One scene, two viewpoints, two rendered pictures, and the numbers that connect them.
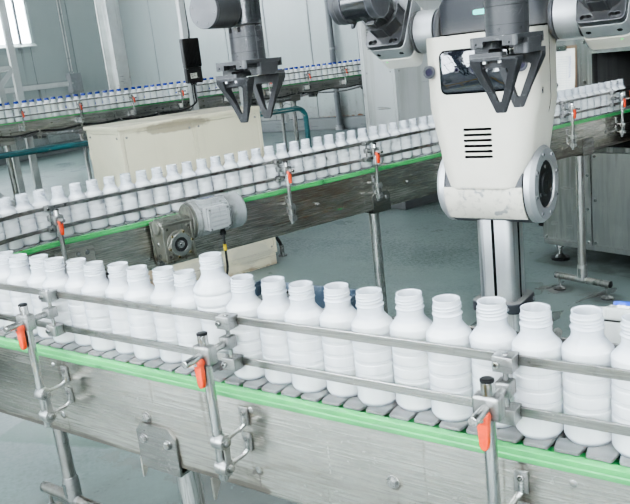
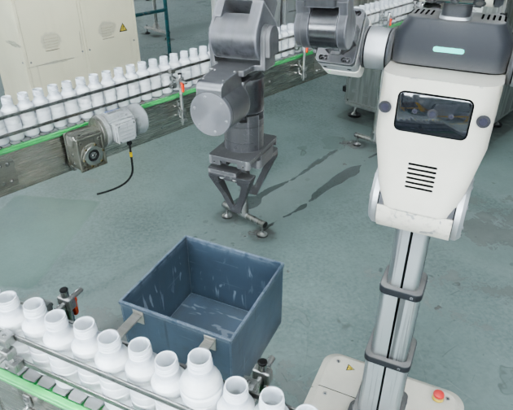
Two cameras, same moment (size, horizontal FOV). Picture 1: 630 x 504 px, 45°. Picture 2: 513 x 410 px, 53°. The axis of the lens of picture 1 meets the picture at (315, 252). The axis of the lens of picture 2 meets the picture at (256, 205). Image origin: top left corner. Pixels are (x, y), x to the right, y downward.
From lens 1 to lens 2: 0.74 m
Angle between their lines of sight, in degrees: 20
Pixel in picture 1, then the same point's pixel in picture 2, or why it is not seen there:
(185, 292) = (168, 381)
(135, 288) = (108, 359)
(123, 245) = (40, 154)
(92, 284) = (56, 338)
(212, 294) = (203, 399)
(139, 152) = (28, 12)
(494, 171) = (431, 203)
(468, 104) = (418, 143)
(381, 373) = not seen: outside the picture
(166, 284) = (144, 362)
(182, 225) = (94, 138)
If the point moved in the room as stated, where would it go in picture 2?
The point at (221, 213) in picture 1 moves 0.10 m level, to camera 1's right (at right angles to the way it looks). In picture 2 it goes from (129, 128) to (154, 126)
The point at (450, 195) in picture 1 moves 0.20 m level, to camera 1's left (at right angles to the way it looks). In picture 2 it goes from (382, 211) to (298, 221)
